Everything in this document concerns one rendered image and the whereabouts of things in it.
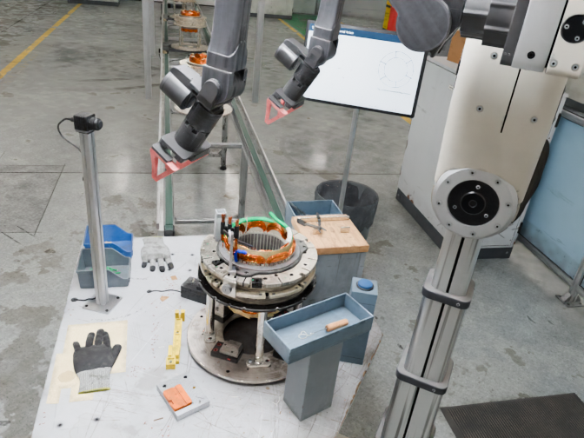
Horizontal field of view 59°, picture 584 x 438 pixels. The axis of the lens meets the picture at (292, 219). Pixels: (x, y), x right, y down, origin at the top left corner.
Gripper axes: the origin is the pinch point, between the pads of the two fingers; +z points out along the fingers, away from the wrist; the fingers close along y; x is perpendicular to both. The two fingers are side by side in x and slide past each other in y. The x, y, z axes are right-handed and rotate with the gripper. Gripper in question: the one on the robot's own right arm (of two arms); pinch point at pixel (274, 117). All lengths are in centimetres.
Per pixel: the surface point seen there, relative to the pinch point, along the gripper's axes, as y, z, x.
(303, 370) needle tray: 45, 20, 53
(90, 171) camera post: 37, 31, -24
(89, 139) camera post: 37, 23, -28
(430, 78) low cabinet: -260, 28, 17
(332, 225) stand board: -5.1, 16.8, 34.5
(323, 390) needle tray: 41, 25, 61
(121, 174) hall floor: -173, 231, -118
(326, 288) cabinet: 7, 27, 47
